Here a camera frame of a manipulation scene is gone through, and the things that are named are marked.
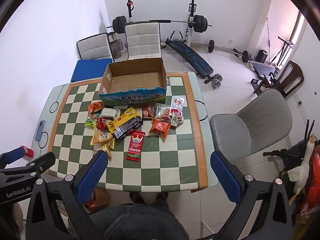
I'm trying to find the red spicy strip packet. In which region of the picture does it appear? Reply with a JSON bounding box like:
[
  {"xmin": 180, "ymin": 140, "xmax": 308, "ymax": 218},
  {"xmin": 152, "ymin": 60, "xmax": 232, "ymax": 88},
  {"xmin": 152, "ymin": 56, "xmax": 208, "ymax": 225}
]
[{"xmin": 126, "ymin": 131, "xmax": 145, "ymax": 162}]

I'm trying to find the yellow black snack bag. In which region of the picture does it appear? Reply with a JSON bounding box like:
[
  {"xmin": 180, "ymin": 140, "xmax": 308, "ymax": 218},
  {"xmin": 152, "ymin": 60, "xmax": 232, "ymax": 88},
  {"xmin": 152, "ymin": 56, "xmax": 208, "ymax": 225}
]
[{"xmin": 106, "ymin": 107, "xmax": 143, "ymax": 139}]

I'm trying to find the orange snack bag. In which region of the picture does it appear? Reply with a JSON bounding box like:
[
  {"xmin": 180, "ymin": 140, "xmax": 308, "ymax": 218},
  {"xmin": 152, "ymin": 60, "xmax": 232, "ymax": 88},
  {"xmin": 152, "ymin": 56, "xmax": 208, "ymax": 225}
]
[{"xmin": 87, "ymin": 101, "xmax": 105, "ymax": 118}]

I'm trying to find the nitz oat cookie packet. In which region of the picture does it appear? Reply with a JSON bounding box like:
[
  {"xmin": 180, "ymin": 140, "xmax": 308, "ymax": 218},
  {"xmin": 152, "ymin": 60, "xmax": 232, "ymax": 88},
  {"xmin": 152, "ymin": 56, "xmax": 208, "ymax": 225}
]
[{"xmin": 155, "ymin": 103, "xmax": 170, "ymax": 120}]

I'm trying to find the red cola can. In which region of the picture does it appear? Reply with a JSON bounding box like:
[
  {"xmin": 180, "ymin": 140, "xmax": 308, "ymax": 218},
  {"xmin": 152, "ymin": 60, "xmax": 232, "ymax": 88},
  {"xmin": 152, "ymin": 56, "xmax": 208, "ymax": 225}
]
[{"xmin": 21, "ymin": 145, "xmax": 34, "ymax": 158}]

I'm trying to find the blue smartphone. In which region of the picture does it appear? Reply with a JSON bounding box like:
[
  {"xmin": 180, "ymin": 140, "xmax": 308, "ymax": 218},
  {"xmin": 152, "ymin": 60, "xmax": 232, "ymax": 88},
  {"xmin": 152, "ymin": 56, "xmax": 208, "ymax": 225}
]
[{"xmin": 35, "ymin": 120, "xmax": 46, "ymax": 141}]

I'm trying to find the red triangular snack packet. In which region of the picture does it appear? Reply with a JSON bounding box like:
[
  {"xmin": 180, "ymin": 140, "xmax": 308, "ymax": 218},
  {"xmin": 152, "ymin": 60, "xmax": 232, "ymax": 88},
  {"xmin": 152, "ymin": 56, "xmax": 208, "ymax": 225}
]
[{"xmin": 96, "ymin": 116, "xmax": 107, "ymax": 131}]

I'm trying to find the green checkered table mat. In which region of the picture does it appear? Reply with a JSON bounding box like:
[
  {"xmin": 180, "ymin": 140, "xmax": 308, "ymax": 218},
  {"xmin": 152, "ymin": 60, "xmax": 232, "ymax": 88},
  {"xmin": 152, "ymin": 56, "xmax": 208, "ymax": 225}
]
[{"xmin": 44, "ymin": 73, "xmax": 213, "ymax": 192}]

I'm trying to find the colourful candy ball bag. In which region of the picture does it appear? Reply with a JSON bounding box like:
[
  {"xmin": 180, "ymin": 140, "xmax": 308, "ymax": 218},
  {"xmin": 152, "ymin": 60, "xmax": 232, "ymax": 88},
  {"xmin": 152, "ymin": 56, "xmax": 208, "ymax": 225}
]
[{"xmin": 84, "ymin": 115, "xmax": 99, "ymax": 128}]

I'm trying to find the person in black clothes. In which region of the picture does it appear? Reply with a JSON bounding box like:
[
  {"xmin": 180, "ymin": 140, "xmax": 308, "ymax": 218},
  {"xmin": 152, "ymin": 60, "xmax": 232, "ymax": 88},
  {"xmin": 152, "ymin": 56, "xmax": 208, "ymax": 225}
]
[{"xmin": 90, "ymin": 192, "xmax": 189, "ymax": 239}]

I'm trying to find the white goose plush toy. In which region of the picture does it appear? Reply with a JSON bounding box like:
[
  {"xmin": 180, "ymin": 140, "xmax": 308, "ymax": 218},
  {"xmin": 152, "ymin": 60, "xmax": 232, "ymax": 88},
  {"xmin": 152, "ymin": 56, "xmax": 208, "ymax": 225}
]
[{"xmin": 287, "ymin": 134, "xmax": 316, "ymax": 195}]

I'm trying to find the grey fabric chair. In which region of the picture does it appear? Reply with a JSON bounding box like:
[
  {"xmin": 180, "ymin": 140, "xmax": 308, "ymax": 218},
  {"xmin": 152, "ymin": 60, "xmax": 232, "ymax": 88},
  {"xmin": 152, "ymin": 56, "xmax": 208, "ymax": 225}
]
[{"xmin": 210, "ymin": 89, "xmax": 292, "ymax": 162}]

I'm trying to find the small pale tofu packet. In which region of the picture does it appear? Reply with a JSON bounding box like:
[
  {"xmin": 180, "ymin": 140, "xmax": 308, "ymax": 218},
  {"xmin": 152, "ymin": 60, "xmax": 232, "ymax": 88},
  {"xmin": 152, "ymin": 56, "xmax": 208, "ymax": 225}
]
[{"xmin": 171, "ymin": 115, "xmax": 184, "ymax": 127}]

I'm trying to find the orange chip bag right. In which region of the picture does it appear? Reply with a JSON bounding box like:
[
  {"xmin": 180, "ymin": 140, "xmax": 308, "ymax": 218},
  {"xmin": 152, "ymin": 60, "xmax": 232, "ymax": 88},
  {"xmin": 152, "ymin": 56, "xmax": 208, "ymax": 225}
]
[{"xmin": 149, "ymin": 118, "xmax": 171, "ymax": 139}]

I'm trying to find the brown coffee packet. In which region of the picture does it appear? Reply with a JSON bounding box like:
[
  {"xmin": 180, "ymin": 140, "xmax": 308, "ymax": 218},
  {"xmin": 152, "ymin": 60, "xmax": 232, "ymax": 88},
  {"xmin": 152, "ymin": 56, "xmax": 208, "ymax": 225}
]
[{"xmin": 142, "ymin": 104, "xmax": 155, "ymax": 119}]

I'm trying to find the white red chicken feet packet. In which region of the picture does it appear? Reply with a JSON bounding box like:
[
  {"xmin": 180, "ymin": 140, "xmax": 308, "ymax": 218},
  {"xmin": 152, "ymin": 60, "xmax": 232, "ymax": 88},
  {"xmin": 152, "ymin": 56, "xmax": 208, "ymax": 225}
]
[{"xmin": 170, "ymin": 96, "xmax": 184, "ymax": 116}]

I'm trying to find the chrome dumbbell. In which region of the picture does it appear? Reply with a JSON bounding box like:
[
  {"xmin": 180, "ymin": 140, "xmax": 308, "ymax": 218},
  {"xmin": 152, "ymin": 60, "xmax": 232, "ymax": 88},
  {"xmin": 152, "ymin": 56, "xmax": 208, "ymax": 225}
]
[{"xmin": 211, "ymin": 73, "xmax": 223, "ymax": 89}]

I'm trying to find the cardboard milk box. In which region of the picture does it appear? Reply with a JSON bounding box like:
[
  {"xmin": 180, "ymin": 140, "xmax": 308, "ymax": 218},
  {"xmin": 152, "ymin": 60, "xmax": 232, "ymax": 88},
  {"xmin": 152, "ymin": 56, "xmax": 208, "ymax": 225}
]
[{"xmin": 99, "ymin": 57, "xmax": 167, "ymax": 106}]

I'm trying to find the dark wooden chair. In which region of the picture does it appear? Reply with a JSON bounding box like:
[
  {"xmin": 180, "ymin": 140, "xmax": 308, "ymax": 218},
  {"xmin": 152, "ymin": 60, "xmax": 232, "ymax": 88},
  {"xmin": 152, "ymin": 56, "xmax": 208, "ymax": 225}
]
[{"xmin": 251, "ymin": 61, "xmax": 304, "ymax": 98}]

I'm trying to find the floor barbell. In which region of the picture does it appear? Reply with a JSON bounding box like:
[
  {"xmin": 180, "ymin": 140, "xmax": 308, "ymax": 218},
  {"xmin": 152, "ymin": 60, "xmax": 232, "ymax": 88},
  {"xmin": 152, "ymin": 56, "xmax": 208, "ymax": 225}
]
[{"xmin": 208, "ymin": 40, "xmax": 254, "ymax": 63}]

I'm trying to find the white padded chair left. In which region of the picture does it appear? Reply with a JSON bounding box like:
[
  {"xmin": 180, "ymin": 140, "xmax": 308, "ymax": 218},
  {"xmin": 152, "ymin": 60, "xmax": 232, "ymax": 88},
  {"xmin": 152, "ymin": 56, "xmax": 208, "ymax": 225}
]
[{"xmin": 76, "ymin": 33, "xmax": 114, "ymax": 61}]

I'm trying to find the white padded chair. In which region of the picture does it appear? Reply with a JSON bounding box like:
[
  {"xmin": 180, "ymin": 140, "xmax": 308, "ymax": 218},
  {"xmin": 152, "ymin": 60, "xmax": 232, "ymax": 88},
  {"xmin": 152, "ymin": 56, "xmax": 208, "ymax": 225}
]
[
  {"xmin": 125, "ymin": 22, "xmax": 161, "ymax": 60},
  {"xmin": 76, "ymin": 33, "xmax": 114, "ymax": 61}
]

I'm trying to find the black sit-up bench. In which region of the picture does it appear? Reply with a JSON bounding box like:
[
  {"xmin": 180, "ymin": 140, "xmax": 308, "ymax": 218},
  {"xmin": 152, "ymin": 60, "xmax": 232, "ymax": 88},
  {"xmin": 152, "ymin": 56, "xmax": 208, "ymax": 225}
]
[{"xmin": 165, "ymin": 30, "xmax": 214, "ymax": 83}]

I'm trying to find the barbell on rack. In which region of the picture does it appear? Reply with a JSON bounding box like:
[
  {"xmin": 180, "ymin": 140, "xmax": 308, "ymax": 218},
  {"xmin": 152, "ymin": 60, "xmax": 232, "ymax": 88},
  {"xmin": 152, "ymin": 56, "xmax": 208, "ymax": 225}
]
[{"xmin": 107, "ymin": 0, "xmax": 212, "ymax": 46}]

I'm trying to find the black charging cable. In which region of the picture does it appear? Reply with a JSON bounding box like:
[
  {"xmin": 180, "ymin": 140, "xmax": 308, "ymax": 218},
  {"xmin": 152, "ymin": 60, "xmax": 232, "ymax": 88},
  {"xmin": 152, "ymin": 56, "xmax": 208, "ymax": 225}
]
[{"xmin": 37, "ymin": 101, "xmax": 60, "ymax": 153}]

